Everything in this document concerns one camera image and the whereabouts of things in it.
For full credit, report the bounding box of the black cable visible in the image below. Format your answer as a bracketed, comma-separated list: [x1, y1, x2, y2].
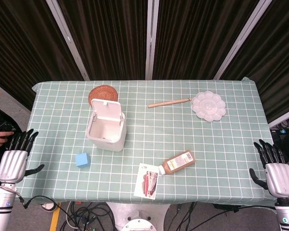
[16, 191, 63, 210]

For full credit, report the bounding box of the person's hand with phone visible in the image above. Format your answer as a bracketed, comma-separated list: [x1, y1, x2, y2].
[0, 121, 17, 151]

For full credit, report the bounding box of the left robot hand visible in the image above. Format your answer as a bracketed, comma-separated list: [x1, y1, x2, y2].
[0, 128, 45, 186]

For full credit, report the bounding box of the blue cube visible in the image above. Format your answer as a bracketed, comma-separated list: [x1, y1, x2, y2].
[75, 152, 91, 168]

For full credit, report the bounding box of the brown sauce bottle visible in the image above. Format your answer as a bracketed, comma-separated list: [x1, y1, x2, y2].
[158, 150, 196, 176]

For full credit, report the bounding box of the printed picture card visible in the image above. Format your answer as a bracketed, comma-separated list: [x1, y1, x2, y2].
[133, 163, 160, 200]

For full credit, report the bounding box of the bundle of floor cables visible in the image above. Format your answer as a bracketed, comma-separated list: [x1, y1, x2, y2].
[59, 201, 123, 231]

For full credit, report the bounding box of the white desktop trash bin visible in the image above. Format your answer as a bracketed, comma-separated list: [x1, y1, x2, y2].
[85, 98, 127, 152]

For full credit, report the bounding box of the wooden stick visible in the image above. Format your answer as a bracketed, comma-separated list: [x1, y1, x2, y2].
[147, 97, 193, 108]

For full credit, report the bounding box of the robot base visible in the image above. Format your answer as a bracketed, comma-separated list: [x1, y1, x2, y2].
[105, 201, 171, 231]

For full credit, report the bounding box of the white flower-shaped palette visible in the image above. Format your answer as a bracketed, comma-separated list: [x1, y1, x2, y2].
[191, 90, 226, 123]

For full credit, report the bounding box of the woven wicker coaster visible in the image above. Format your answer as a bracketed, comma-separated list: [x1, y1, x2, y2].
[88, 85, 118, 106]

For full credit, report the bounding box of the white screen frame post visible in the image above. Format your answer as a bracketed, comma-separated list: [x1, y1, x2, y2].
[45, 0, 91, 81]
[144, 0, 156, 80]
[213, 0, 273, 80]

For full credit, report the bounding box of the table with green checkered tablecloth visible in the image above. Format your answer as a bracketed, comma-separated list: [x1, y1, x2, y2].
[16, 76, 279, 205]

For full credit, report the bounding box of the dark curtain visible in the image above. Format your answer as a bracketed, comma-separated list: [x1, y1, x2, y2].
[0, 0, 289, 123]

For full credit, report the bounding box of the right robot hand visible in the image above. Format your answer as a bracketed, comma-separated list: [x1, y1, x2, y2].
[249, 139, 289, 199]

